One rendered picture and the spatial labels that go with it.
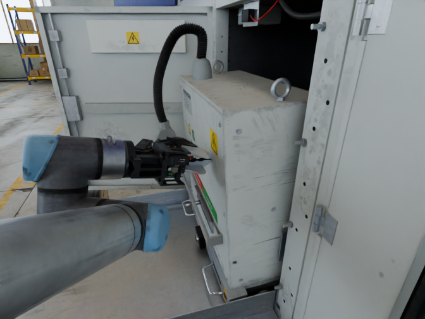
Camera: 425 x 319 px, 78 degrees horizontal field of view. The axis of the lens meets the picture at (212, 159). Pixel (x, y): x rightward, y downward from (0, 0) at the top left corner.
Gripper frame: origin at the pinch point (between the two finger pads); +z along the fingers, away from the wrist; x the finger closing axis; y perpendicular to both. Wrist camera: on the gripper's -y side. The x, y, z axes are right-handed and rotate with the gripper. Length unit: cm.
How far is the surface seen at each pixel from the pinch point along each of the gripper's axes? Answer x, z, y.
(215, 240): -19.4, 3.8, 6.7
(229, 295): -31.8, 7.2, 12.9
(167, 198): -34, 14, -41
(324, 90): 19.9, 3.8, 22.7
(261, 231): -13.2, 10.6, 13.8
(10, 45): -24, -103, -1189
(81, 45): 19, -20, -68
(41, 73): -87, -11, -1060
